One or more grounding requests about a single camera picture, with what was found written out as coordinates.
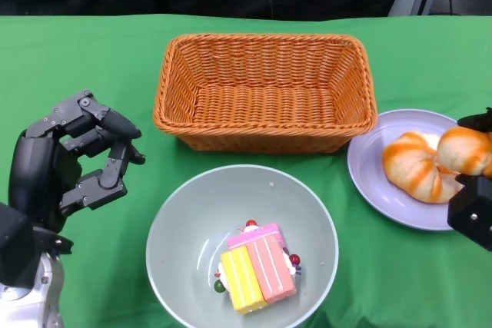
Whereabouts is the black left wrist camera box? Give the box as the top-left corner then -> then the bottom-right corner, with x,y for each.
0,200 -> 74,290

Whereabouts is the green tablecloth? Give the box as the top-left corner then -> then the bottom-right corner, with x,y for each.
0,14 -> 492,328

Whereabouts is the pink and yellow cake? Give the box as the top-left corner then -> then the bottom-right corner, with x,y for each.
213,219 -> 304,316

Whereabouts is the grey-green bowl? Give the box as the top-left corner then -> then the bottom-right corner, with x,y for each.
145,165 -> 340,328

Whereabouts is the shell shaped orange striped bread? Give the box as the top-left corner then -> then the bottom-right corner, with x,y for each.
437,126 -> 492,179

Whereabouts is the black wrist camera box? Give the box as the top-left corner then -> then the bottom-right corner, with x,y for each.
447,176 -> 492,252
0,200 -> 74,290

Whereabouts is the lavender plate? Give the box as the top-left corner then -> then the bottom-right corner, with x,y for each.
347,108 -> 492,232

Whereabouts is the round orange striped bread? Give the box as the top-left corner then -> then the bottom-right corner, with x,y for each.
382,131 -> 464,204

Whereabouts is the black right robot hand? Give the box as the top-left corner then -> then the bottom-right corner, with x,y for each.
454,107 -> 492,187

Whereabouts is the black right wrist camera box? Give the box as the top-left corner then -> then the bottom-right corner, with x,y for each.
447,176 -> 492,252

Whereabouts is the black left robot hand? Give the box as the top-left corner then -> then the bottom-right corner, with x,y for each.
8,89 -> 147,235

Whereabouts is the orange wicker basket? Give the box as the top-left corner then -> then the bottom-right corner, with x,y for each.
152,33 -> 377,154

